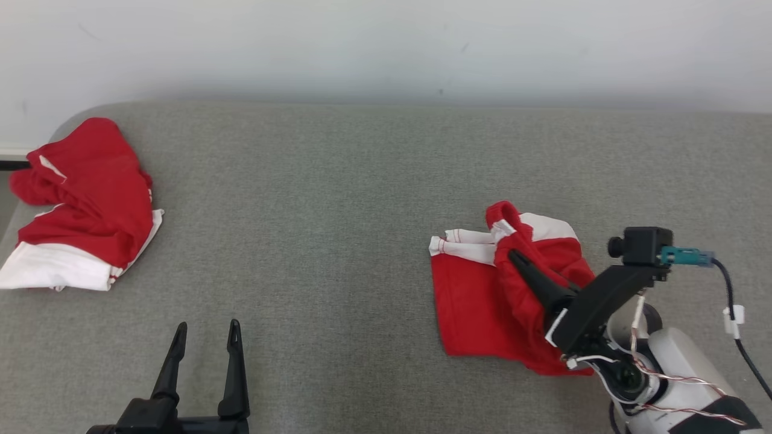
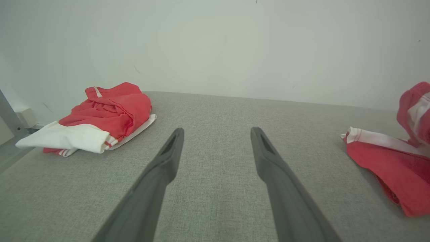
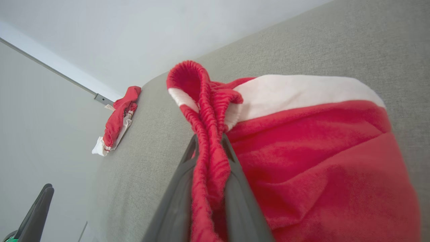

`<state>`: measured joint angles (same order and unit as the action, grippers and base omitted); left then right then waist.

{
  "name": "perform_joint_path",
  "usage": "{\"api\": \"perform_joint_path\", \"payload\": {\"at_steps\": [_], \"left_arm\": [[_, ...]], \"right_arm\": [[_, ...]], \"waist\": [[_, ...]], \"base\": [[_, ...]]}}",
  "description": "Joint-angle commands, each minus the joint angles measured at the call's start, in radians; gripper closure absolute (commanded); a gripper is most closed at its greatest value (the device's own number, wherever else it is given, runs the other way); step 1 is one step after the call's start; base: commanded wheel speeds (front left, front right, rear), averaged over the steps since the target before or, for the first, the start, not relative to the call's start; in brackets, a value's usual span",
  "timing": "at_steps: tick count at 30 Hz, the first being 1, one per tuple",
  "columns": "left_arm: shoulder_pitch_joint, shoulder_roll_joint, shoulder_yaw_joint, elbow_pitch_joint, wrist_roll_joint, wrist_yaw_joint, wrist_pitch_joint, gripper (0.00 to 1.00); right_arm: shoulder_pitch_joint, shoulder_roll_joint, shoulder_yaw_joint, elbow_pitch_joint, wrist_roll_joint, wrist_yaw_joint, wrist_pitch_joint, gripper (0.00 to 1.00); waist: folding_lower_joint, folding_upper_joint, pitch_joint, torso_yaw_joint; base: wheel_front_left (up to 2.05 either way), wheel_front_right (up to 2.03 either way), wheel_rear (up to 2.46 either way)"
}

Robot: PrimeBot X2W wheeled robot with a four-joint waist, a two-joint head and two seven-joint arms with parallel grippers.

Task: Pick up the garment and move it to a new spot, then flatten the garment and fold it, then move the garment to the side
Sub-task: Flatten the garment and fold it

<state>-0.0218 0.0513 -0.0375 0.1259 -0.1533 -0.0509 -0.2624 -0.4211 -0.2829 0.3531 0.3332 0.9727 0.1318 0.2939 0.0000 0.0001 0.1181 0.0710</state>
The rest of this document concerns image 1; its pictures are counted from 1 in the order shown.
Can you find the teal right camera plug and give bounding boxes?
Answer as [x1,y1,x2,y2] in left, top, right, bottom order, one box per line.
[660,246,715,267]

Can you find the black right camera cable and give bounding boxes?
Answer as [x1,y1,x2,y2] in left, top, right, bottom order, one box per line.
[712,258,772,401]

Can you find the grey fabric sofa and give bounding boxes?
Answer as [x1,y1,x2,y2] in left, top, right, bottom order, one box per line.
[0,99,772,434]

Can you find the red shorts with white stripes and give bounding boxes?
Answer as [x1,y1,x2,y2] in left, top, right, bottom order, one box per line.
[428,201,598,377]

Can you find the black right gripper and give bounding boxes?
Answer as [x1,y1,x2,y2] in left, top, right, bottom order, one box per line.
[508,250,670,370]

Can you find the red Bulls 23 jersey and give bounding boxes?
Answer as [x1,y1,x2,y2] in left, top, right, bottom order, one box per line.
[0,118,165,292]

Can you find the white wall baseboard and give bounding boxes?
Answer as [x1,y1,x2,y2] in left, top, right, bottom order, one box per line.
[0,145,31,171]

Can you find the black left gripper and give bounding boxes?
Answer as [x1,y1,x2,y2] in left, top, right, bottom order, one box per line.
[86,319,250,434]

